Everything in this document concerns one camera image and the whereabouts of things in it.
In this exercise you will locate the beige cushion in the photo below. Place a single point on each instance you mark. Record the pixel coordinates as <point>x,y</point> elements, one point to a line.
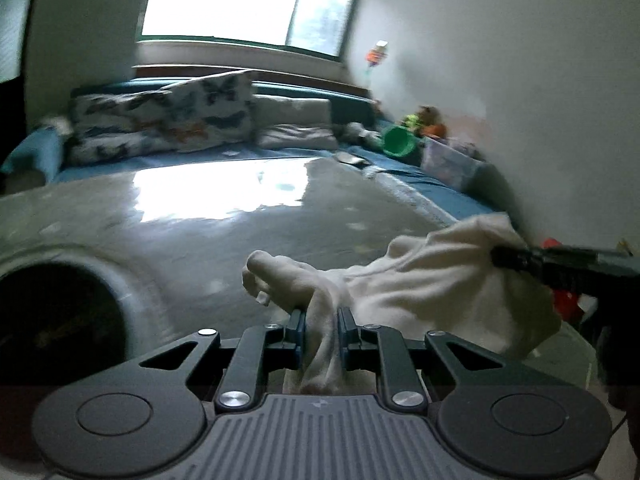
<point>290,110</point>

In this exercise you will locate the teal sofa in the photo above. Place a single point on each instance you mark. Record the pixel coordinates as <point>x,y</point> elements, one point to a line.
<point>310,91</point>

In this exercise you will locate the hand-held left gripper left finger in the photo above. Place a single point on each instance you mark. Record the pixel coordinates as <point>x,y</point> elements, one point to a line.
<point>298,332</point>

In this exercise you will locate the cream garment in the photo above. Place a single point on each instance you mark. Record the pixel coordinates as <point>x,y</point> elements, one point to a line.
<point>425,285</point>

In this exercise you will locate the butterfly print cushion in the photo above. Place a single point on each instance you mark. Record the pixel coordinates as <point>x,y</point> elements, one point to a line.
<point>210,110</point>
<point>120,125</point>

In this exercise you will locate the green bucket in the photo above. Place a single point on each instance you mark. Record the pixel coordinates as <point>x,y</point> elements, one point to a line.
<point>399,141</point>

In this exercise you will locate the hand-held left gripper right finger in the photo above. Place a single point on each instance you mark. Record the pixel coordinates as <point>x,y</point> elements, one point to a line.
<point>344,332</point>

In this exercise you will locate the beige crumpled cloth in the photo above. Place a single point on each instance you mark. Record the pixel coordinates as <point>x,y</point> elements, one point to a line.
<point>57,124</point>

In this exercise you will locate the clear plastic storage box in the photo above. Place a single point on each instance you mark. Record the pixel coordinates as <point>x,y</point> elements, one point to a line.
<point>450,165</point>

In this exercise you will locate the blue armrest cover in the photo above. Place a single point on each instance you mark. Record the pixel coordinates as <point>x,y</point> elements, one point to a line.
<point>35,155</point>

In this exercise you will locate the red plastic item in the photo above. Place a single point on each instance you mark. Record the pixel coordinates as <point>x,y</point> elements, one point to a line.
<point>567,305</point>

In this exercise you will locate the orange and green toys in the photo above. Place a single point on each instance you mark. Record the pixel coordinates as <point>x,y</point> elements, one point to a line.
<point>425,122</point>

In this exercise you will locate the black round induction cooktop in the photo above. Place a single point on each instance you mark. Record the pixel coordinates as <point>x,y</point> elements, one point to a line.
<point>50,320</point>

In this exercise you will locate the window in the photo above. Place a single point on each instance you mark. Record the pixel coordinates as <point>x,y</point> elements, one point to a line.
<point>225,0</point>

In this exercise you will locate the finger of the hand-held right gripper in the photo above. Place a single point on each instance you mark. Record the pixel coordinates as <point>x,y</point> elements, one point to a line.
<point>515,258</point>

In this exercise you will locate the colourful wall hanging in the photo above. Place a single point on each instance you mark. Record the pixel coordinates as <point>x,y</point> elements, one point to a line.
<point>376,55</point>

